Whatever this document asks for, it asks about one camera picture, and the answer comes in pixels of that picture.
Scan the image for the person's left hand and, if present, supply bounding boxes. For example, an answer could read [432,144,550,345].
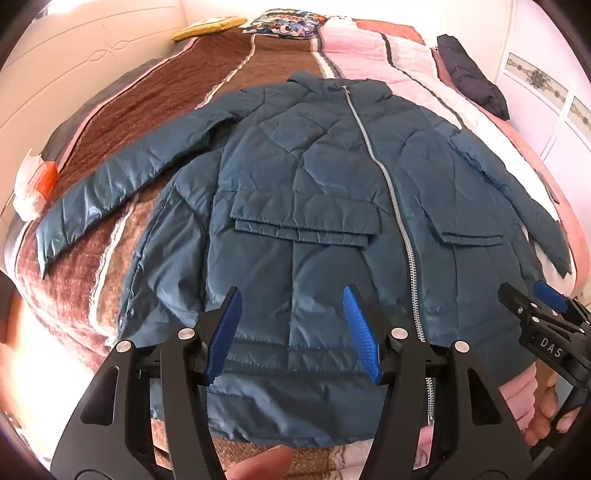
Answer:
[229,445,295,480]

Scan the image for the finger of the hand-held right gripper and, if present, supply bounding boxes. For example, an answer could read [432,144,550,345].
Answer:
[499,282,556,325]
[532,281,591,320]

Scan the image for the brown pink striped blanket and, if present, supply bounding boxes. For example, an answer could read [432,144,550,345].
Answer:
[4,18,583,480]

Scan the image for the white ornamented wardrobe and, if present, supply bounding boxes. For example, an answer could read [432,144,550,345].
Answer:
[489,0,591,185]

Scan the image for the dark navy folded garment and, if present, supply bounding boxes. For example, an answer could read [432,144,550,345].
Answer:
[436,34,511,121]

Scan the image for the colourful printed pillow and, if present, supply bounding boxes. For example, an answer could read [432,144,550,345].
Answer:
[242,9,331,40]

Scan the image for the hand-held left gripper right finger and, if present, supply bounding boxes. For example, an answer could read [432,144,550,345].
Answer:
[342,285,539,480]

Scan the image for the person's right hand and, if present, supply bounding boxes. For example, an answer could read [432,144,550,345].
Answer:
[526,360,572,446]

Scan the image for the yellow pillow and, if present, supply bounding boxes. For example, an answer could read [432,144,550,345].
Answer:
[172,16,249,42]

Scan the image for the orange white package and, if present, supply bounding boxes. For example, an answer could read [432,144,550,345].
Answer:
[13,150,60,220]

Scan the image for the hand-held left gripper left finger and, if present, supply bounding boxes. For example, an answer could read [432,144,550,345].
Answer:
[50,286,244,480]

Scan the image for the blue padded jacket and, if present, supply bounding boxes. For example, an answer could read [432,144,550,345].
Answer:
[37,71,575,448]

